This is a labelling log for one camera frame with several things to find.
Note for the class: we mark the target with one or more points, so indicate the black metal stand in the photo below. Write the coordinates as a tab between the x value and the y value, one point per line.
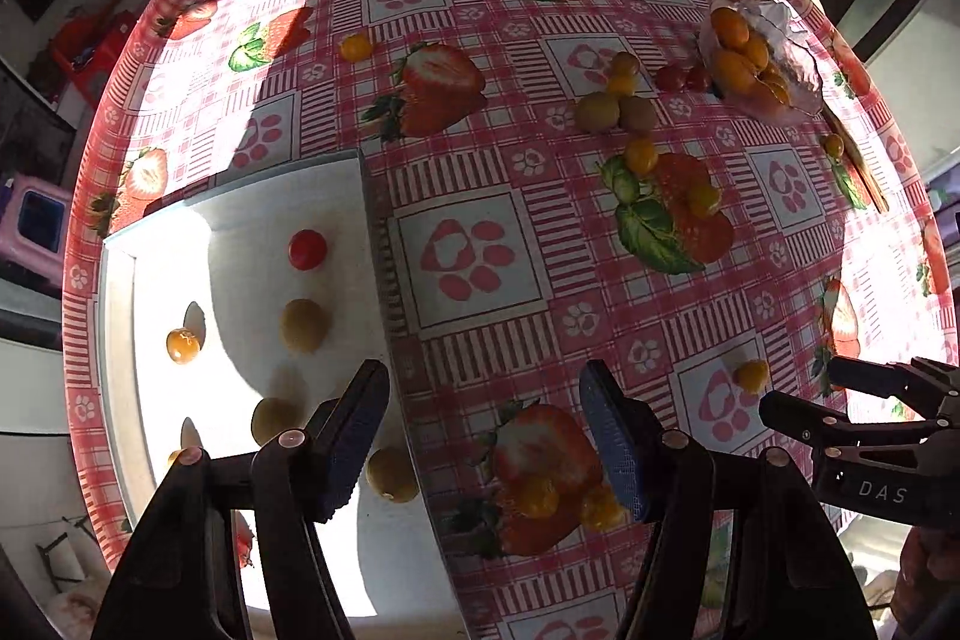
60	557

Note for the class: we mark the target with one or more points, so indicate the round yellow-green fruit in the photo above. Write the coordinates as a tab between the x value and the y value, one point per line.
304	325
597	111
637	113
274	420
392	473

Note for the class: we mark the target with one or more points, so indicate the dark glass cabinet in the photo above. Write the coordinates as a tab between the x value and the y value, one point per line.
34	130

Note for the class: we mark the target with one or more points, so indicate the yellow-green cherry tomato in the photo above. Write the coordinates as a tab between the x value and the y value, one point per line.
703	199

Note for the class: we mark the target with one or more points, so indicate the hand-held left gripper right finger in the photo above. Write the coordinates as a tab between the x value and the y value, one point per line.
619	445

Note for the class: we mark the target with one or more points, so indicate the red plastic stool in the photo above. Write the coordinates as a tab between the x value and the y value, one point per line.
105	48

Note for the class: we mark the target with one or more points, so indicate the person's right hand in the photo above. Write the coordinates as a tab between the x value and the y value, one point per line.
926	572

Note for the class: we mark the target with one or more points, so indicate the pile of orange kumquats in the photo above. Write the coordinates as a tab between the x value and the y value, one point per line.
731	70

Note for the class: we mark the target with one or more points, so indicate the pink strawberry print tablecloth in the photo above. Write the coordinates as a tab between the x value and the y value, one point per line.
465	250

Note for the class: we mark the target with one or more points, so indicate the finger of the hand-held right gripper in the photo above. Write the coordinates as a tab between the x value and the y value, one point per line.
802	422
877	377

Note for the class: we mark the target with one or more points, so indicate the white foam tray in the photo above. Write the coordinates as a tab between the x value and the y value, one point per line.
247	280

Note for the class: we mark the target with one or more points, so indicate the clear glass bowl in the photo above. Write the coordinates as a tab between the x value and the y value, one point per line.
799	63

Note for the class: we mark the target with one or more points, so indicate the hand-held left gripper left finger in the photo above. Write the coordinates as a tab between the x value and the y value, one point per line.
352	445

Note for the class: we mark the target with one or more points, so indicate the yellow cherry tomato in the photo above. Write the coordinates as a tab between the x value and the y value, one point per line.
355	46
600	509
183	344
537	495
642	155
624	63
621	84
832	144
751	375

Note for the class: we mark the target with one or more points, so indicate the pink plastic stool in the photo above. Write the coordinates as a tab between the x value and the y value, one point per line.
15	235

